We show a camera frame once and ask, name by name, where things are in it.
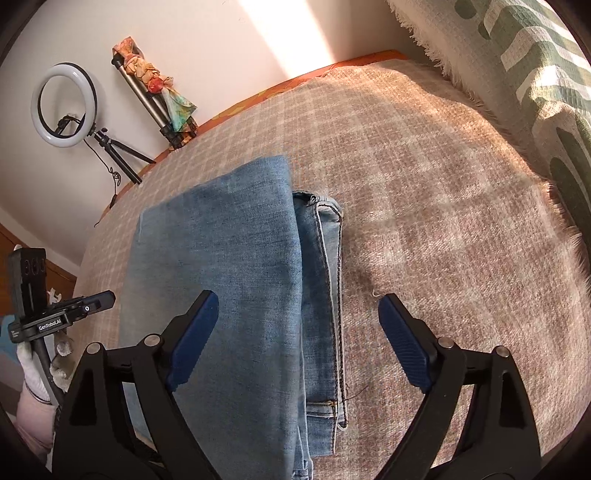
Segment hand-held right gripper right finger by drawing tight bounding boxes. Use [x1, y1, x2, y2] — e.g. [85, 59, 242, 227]
[378, 293, 542, 480]

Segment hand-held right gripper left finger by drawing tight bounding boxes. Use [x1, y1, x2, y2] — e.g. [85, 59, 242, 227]
[51, 290, 220, 480]

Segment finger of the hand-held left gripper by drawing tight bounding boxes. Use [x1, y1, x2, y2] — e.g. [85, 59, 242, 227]
[83, 290, 116, 319]

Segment blue denim pants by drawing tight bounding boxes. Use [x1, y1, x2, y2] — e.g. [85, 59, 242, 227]
[119, 154, 370, 480]

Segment person's left forearm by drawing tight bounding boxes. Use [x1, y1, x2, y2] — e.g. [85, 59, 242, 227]
[16, 392, 61, 462]

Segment person's left hand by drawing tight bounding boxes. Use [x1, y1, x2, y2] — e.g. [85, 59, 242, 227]
[17, 335, 75, 403]

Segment beige checked blanket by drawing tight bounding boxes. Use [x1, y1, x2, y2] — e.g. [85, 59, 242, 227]
[71, 59, 580, 476]

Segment black tripod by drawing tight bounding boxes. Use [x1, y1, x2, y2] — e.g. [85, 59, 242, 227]
[58, 117, 157, 185]

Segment silver tripod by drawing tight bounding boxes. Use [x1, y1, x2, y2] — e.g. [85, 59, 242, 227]
[112, 52, 197, 149]

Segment folded tripod with colourful cloth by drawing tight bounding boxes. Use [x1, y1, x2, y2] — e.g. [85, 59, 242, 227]
[115, 37, 199, 139]

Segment orange patterned bed sheet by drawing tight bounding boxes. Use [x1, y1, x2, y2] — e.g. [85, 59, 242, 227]
[139, 50, 409, 181]

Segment green white patterned pillow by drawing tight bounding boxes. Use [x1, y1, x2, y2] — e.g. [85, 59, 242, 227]
[385, 0, 591, 217]

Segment black cable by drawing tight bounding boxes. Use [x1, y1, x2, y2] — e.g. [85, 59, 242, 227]
[83, 138, 122, 228]

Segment white ring light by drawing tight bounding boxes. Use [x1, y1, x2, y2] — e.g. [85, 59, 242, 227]
[30, 63, 97, 149]

